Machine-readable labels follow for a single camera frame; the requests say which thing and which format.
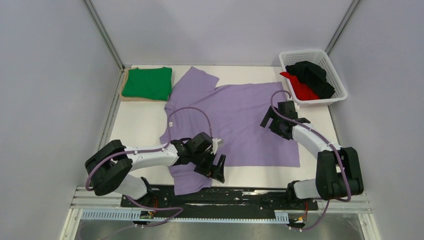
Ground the red t shirt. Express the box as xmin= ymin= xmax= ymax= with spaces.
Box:
xmin=279 ymin=71 xmax=320 ymax=101

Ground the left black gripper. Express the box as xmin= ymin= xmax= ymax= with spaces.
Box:
xmin=191 ymin=149 xmax=226 ymax=183

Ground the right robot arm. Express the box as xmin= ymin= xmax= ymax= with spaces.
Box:
xmin=260 ymin=100 xmax=364 ymax=209

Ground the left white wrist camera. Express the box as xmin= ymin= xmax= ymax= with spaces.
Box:
xmin=212 ymin=138 xmax=224 ymax=155

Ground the aluminium frame rail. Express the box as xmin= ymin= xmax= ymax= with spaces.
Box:
xmin=70 ymin=187 xmax=373 ymax=214

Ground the purple t shirt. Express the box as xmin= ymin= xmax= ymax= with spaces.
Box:
xmin=159 ymin=67 xmax=301 ymax=188

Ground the white plastic basket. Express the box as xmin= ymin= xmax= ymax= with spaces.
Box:
xmin=278 ymin=48 xmax=348 ymax=108

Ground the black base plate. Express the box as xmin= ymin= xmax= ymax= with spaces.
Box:
xmin=137 ymin=185 xmax=319 ymax=220

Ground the left corner metal post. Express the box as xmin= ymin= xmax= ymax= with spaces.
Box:
xmin=82 ymin=0 xmax=125 ymax=72

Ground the folded green t shirt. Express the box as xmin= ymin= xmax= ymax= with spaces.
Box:
xmin=123 ymin=67 xmax=173 ymax=102

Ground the white slotted cable duct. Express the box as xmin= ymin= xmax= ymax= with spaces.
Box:
xmin=80 ymin=209 xmax=290 ymax=224

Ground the black t shirt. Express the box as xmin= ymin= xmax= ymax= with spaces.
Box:
xmin=285 ymin=61 xmax=335 ymax=100

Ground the corner metal post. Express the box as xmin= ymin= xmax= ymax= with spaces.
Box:
xmin=325 ymin=0 xmax=362 ymax=55
xmin=82 ymin=0 xmax=125 ymax=72

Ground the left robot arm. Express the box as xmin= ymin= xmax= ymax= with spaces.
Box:
xmin=84 ymin=132 xmax=226 ymax=207

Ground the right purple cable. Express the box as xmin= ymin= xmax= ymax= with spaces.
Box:
xmin=270 ymin=90 xmax=352 ymax=232

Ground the right corner metal post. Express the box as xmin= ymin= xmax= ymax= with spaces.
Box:
xmin=325 ymin=0 xmax=362 ymax=55

